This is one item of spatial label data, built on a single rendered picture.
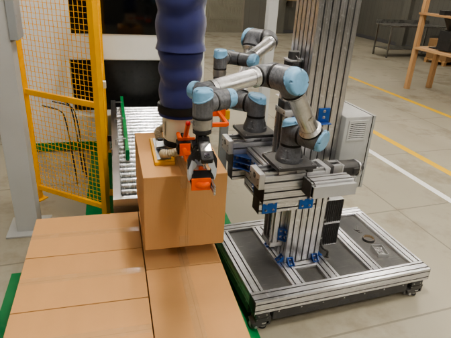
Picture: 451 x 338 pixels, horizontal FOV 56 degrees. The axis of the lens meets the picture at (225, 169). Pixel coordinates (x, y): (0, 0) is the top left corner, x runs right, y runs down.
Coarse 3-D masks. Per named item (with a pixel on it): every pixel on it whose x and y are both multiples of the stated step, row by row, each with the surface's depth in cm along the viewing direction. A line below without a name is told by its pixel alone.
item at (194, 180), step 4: (196, 172) 167; (200, 172) 167; (204, 172) 167; (192, 176) 164; (196, 176) 164; (200, 176) 164; (204, 176) 164; (208, 176) 164; (188, 180) 170; (192, 180) 162; (196, 180) 162; (200, 180) 162; (204, 180) 163; (208, 180) 163; (192, 184) 162; (192, 188) 163; (196, 188) 164; (200, 188) 164; (204, 188) 164; (208, 188) 165
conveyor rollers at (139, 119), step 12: (120, 108) 467; (132, 108) 470; (144, 108) 473; (156, 108) 476; (120, 120) 428; (132, 120) 430; (144, 120) 433; (156, 120) 436; (120, 132) 396; (132, 132) 398; (144, 132) 401; (120, 144) 371; (132, 144) 374; (120, 156) 347; (132, 156) 350; (120, 168) 324; (132, 168) 326; (132, 180) 310; (132, 192) 294
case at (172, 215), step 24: (144, 144) 231; (144, 168) 204; (168, 168) 205; (144, 192) 198; (168, 192) 201; (192, 192) 204; (216, 192) 207; (144, 216) 203; (168, 216) 206; (192, 216) 210; (216, 216) 213; (144, 240) 210; (168, 240) 212; (192, 240) 216; (216, 240) 219
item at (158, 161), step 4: (152, 140) 232; (156, 140) 231; (160, 140) 226; (152, 144) 227; (152, 148) 222; (160, 148) 215; (164, 148) 215; (168, 148) 223; (152, 152) 218; (156, 152) 216; (156, 156) 212; (156, 160) 208; (160, 160) 209; (164, 160) 209; (168, 160) 209; (172, 160) 209; (156, 164) 207; (160, 164) 207; (164, 164) 208; (168, 164) 208; (172, 164) 209
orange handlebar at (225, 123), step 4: (220, 112) 245; (220, 116) 239; (224, 120) 232; (216, 124) 227; (220, 124) 227; (224, 124) 228; (228, 124) 230; (180, 136) 206; (188, 136) 207; (184, 148) 192; (184, 152) 187; (188, 152) 187; (184, 156) 188; (188, 156) 184; (200, 168) 174; (196, 184) 162; (200, 184) 162; (204, 184) 162; (208, 184) 163
